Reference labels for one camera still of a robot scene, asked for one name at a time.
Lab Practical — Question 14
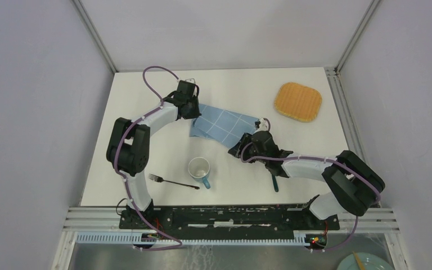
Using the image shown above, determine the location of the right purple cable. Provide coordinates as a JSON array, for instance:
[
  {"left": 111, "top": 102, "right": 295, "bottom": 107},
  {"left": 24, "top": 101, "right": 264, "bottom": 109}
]
[{"left": 240, "top": 118, "right": 383, "bottom": 253}]

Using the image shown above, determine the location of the woven bamboo placemat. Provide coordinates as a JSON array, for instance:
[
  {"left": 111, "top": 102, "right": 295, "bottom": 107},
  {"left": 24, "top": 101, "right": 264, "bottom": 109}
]
[{"left": 274, "top": 82, "right": 322, "bottom": 123}]

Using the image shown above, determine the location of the gold spoon teal handle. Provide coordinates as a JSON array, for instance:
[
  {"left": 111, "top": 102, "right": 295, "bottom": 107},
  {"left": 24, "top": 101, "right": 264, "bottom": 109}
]
[{"left": 271, "top": 175, "right": 279, "bottom": 192}]

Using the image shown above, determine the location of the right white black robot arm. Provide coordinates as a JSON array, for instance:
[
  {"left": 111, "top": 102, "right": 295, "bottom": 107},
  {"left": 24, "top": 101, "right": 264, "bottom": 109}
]
[{"left": 228, "top": 130, "right": 385, "bottom": 230}]

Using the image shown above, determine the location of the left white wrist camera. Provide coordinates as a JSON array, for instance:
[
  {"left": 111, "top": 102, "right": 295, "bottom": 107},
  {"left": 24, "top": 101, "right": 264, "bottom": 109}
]
[{"left": 184, "top": 78, "right": 196, "bottom": 84}]

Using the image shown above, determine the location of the black metal fork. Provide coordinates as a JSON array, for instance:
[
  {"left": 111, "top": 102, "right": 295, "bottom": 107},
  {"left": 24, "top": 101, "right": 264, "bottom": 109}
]
[{"left": 148, "top": 174, "right": 200, "bottom": 190}]

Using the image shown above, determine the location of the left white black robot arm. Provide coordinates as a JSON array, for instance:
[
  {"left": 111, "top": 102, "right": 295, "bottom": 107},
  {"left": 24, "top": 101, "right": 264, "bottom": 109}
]
[{"left": 106, "top": 80, "right": 201, "bottom": 229}]

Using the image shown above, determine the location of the purple cable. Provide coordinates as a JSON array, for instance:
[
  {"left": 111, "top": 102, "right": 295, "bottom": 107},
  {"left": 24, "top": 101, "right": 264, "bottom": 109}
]
[
  {"left": 240, "top": 118, "right": 383, "bottom": 253},
  {"left": 113, "top": 66, "right": 183, "bottom": 251}
]

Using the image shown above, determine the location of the white blue mug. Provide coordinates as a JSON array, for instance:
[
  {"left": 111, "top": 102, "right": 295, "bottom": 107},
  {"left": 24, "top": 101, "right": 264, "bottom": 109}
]
[{"left": 188, "top": 157, "right": 211, "bottom": 189}]

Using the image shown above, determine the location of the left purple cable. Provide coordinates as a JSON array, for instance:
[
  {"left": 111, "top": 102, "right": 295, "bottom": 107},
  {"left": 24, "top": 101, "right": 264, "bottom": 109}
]
[{"left": 113, "top": 66, "right": 183, "bottom": 251}]

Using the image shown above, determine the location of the blue checked cloth napkin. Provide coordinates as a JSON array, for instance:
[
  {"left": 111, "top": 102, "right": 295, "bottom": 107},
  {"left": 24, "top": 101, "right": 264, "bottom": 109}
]
[{"left": 189, "top": 104, "right": 259, "bottom": 149}]

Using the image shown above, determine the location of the wooden chopstick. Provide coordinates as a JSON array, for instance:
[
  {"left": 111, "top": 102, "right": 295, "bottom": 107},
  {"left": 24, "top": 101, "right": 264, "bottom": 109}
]
[{"left": 353, "top": 252, "right": 366, "bottom": 270}]

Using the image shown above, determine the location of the light blue cable duct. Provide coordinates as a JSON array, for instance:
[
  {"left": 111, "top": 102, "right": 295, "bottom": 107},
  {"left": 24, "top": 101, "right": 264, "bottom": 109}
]
[{"left": 75, "top": 232, "right": 309, "bottom": 247}]

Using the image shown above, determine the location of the green plate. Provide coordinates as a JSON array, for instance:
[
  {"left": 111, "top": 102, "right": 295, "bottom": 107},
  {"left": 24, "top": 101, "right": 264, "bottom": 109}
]
[{"left": 337, "top": 253, "right": 394, "bottom": 270}]

